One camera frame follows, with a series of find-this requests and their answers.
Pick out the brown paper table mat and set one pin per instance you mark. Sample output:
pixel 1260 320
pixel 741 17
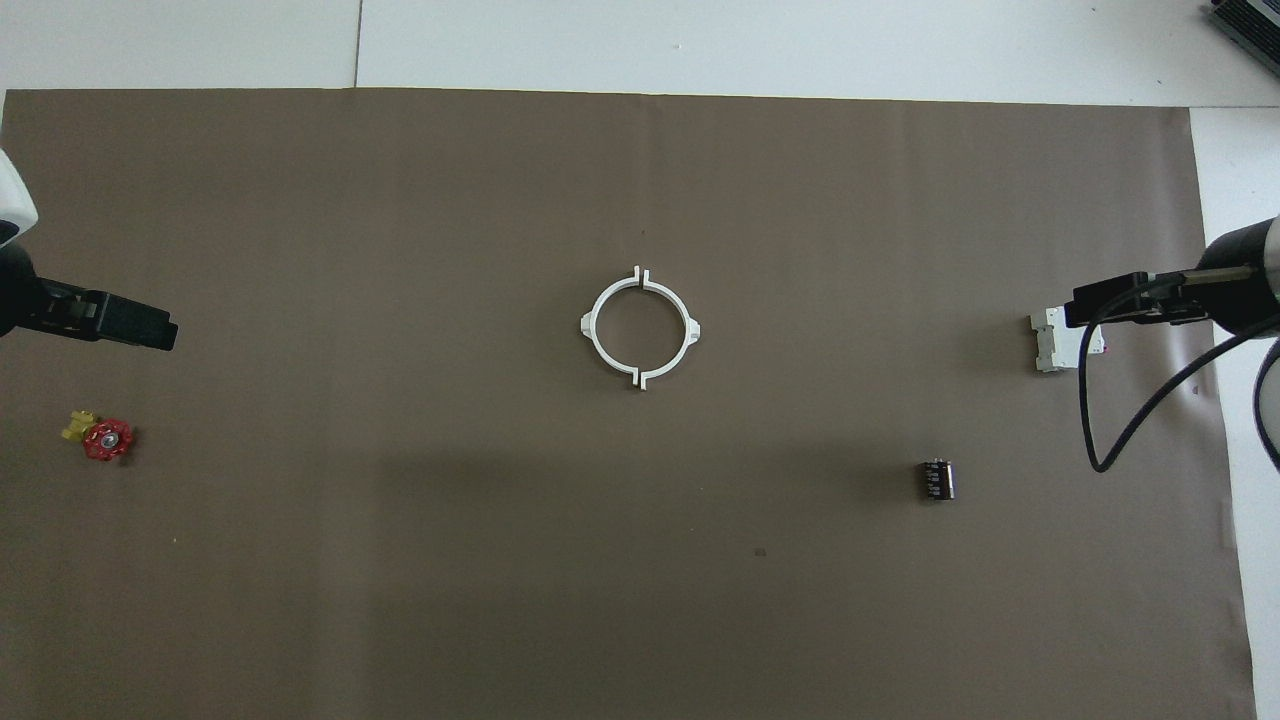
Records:
pixel 640 600

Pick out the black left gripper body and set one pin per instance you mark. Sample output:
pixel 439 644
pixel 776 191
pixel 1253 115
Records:
pixel 65 308

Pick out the white circuit breaker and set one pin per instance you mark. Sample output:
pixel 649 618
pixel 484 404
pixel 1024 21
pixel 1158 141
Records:
pixel 1050 345

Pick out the white half pipe clamp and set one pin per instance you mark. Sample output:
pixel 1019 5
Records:
pixel 690 330
pixel 588 325

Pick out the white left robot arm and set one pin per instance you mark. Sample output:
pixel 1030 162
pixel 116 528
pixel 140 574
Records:
pixel 12 200

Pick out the grey ribbed metal device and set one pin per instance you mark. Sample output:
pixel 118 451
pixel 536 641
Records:
pixel 1250 20

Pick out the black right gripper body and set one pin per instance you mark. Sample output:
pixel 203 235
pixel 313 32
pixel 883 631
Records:
pixel 1175 292

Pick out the black cylindrical capacitor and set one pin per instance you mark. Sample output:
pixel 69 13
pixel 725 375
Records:
pixel 937 480

